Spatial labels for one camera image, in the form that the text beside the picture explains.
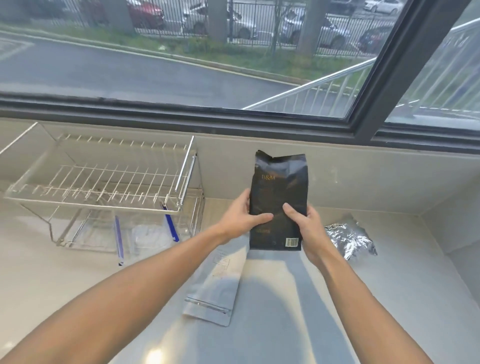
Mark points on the person's left hand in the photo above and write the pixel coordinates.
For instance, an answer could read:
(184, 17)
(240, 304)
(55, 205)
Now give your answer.
(234, 221)

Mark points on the person's right hand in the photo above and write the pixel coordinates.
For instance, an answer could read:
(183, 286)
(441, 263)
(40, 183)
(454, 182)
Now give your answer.
(313, 236)

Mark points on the person's right thumb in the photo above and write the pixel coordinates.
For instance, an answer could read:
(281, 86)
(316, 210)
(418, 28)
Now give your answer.
(294, 215)

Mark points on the person's left thumb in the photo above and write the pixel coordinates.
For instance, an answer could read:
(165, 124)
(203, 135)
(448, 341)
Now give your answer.
(261, 218)

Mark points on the black coffee bag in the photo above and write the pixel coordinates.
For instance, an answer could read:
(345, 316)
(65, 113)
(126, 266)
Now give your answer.
(279, 180)

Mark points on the person's right forearm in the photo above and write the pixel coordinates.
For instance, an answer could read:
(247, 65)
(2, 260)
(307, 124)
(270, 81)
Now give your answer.
(360, 307)

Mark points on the person's left forearm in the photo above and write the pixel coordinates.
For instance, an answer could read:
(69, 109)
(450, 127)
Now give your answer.
(123, 296)

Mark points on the crumpled silver foil bag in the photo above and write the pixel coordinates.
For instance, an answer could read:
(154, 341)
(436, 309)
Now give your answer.
(350, 238)

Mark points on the flat silver zip pouch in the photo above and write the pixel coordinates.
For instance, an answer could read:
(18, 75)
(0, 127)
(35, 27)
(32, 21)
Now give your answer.
(217, 285)

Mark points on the blue plastic sealing clip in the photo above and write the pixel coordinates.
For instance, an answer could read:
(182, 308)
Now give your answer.
(170, 225)
(119, 240)

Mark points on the clear plastic drip tray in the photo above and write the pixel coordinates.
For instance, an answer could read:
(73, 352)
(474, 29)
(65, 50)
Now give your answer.
(150, 234)

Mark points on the metal stair railing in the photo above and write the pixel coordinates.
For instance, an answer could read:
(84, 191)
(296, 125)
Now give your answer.
(330, 88)

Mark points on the silver car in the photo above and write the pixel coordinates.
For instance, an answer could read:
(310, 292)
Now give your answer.
(240, 22)
(335, 33)

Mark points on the grey tree trunk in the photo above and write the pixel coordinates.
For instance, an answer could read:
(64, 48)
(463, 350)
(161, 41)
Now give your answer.
(312, 28)
(119, 15)
(217, 20)

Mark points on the dark car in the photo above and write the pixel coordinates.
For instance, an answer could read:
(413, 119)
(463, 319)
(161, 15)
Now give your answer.
(373, 39)

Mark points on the black metal fence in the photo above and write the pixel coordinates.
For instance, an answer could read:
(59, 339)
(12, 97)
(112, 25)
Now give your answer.
(258, 15)

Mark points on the white car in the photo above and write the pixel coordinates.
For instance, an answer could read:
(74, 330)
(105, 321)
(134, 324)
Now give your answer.
(384, 5)

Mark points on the red car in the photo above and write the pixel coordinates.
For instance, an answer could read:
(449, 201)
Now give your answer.
(148, 13)

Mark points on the dark window frame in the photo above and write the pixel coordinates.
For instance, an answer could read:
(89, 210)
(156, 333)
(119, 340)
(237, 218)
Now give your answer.
(225, 116)

